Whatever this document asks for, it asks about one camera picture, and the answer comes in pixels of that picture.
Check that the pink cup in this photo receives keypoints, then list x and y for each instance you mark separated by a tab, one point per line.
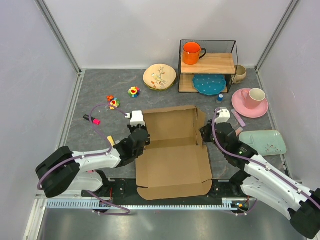
253	97

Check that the peach highlighter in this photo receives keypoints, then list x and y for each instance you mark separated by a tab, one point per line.
239	130

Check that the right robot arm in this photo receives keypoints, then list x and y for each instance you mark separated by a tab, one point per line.
259	179

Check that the pink saucer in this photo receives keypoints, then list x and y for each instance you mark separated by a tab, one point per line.
238	104

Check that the beige ceramic cup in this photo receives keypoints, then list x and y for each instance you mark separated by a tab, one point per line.
240	74

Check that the blue small bottle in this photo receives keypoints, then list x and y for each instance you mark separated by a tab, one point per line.
220	98

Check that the cream bird plate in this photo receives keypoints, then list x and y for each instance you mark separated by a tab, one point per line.
159	77

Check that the brown cardboard box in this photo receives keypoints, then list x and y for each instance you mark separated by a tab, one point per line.
176	163

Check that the grey cable duct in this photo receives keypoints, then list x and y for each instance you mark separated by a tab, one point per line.
95	204

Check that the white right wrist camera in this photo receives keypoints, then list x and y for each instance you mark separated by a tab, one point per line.
222	115

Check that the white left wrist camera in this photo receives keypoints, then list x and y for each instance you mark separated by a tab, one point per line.
137	118

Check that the black wire wooden shelf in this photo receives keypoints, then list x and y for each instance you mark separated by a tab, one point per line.
219	57

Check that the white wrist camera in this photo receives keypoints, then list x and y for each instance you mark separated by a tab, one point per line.
137	118
222	115

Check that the pink black highlighter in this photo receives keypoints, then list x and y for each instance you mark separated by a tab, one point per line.
95	121

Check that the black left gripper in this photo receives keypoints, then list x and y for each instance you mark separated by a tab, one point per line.
131	128

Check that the mint green square plate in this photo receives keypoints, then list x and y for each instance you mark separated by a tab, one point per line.
265	142

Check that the yellow flower keychain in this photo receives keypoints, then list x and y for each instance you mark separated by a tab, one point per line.
112	104

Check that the rainbow flower plush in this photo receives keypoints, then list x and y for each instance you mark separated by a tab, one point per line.
134	92

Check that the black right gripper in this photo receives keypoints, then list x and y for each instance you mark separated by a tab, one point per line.
204	131

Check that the small orange toy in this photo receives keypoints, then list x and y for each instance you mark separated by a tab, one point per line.
110	98

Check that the blue dotted plate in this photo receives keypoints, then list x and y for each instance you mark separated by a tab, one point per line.
209	84

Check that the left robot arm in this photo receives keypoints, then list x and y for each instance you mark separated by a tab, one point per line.
66	170

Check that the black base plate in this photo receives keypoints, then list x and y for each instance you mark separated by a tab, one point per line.
127	189

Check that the orange mug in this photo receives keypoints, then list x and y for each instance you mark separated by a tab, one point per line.
192	52

